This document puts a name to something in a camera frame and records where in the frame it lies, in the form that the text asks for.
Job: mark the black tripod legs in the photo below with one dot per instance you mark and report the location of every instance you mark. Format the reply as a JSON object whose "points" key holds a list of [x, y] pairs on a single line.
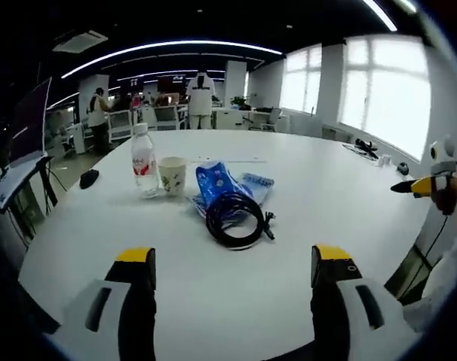
{"points": [[53, 184]]}

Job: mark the green potted plant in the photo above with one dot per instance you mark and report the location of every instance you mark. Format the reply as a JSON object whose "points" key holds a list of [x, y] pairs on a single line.
{"points": [[240, 102]]}

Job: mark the person's right hand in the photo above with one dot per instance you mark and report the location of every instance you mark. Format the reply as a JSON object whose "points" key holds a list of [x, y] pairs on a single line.
{"points": [[449, 197]]}

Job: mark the white mesh office chair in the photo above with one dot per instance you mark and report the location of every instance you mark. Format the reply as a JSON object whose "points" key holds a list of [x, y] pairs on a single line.
{"points": [[272, 119]]}

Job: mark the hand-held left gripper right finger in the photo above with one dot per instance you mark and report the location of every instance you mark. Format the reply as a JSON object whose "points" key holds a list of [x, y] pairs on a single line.
{"points": [[330, 301]]}

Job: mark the large bright window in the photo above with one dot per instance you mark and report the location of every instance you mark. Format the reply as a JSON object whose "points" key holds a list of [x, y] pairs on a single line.
{"points": [[386, 97]]}

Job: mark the black device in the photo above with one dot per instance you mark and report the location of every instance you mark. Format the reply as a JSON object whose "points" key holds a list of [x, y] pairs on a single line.
{"points": [[367, 147]]}

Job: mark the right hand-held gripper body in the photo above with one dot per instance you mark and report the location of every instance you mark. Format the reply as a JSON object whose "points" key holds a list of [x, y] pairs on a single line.
{"points": [[442, 158]]}

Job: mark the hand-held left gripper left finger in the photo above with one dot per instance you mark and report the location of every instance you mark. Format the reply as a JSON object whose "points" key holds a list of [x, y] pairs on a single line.
{"points": [[138, 301]]}

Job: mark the black computer mouse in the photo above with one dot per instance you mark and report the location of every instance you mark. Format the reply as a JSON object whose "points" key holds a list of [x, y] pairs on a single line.
{"points": [[89, 179]]}

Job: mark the floral paper cup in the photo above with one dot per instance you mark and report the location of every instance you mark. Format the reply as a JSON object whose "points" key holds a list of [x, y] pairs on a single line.
{"points": [[173, 176]]}

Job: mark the long ceiling light strip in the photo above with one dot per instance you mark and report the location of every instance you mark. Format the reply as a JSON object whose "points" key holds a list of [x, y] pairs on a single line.
{"points": [[168, 44]]}

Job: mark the small dark object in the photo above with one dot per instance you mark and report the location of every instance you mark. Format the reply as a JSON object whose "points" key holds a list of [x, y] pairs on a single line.
{"points": [[403, 168]]}

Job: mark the blue-lid wet wipes pack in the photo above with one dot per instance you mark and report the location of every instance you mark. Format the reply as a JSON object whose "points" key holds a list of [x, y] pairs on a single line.
{"points": [[259, 184]]}

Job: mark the clear water bottle red label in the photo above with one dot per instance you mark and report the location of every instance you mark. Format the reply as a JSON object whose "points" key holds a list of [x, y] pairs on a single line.
{"points": [[144, 161]]}

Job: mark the white table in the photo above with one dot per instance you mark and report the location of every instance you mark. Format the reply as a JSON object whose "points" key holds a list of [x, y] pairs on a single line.
{"points": [[307, 195]]}

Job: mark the ceiling air conditioner vent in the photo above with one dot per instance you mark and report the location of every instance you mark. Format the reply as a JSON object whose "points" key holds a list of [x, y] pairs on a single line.
{"points": [[80, 41]]}

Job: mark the dark monitor screen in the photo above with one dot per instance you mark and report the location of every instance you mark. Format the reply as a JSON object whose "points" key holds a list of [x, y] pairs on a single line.
{"points": [[29, 124]]}

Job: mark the blue tissue pack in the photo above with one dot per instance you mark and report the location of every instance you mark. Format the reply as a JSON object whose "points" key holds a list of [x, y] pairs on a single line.
{"points": [[213, 180]]}

